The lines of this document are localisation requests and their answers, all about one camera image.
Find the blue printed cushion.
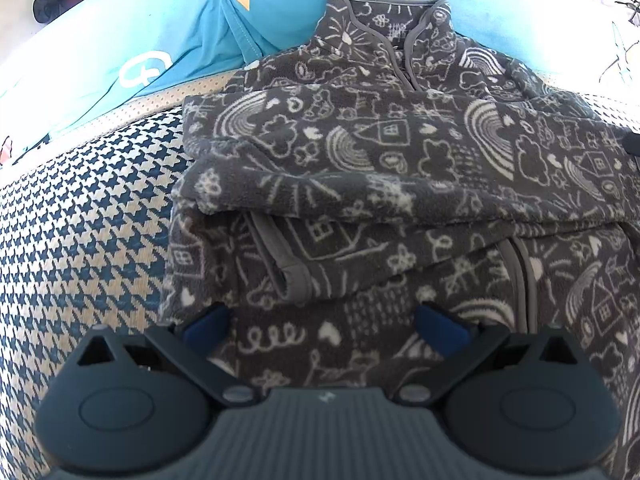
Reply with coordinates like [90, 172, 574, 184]
[0, 0, 640, 161]

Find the grey patterned fleece jacket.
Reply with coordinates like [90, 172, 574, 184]
[160, 0, 640, 441]

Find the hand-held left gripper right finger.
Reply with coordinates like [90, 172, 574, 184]
[397, 301, 593, 408]

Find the houndstooth sofa seat cover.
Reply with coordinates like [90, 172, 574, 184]
[0, 71, 640, 466]

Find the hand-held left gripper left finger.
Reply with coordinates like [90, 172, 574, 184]
[75, 304, 261, 408]

